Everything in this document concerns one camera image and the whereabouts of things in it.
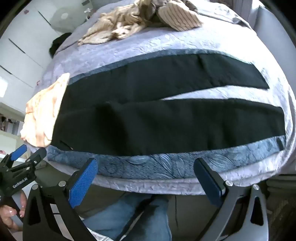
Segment black pants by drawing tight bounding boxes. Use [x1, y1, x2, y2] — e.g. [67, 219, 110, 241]
[52, 54, 286, 156]

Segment white wardrobe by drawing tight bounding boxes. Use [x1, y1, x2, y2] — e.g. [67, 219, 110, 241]
[0, 2, 67, 100]

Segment dark cloth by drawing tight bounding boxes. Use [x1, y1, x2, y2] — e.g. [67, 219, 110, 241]
[49, 32, 73, 58]

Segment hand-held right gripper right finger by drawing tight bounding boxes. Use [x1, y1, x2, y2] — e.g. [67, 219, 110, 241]
[193, 158, 270, 241]

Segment crumpled beige cloth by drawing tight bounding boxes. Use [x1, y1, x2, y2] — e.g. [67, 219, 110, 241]
[78, 0, 162, 46]

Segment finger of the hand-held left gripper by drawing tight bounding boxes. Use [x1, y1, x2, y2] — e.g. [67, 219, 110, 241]
[3, 144, 28, 164]
[13, 147, 47, 171]

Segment peach cloth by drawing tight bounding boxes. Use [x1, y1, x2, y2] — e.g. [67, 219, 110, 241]
[20, 72, 70, 147]

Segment person's left hand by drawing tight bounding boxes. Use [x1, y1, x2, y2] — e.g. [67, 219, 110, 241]
[0, 190, 28, 232]

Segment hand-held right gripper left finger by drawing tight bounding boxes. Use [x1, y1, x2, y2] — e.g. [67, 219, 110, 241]
[23, 158, 99, 241]

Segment person's legs in blue jeans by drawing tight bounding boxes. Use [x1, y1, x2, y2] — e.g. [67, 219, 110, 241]
[81, 192, 173, 241]

